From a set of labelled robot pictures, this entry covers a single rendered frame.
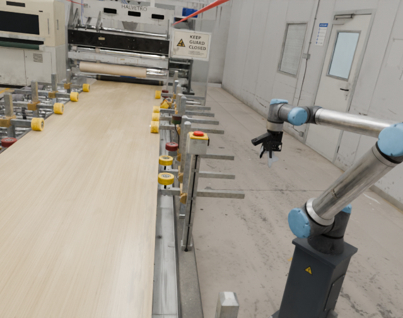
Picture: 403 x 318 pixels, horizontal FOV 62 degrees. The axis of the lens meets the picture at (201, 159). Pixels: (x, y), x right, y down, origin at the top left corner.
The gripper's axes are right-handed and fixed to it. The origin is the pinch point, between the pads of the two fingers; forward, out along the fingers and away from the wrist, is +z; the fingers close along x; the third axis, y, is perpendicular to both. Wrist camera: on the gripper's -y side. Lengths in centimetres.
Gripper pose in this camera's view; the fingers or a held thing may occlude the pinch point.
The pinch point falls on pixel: (263, 163)
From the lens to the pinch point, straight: 193.3
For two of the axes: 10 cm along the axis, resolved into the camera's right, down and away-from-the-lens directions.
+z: -1.1, 9.3, 3.5
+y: 9.8, 0.3, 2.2
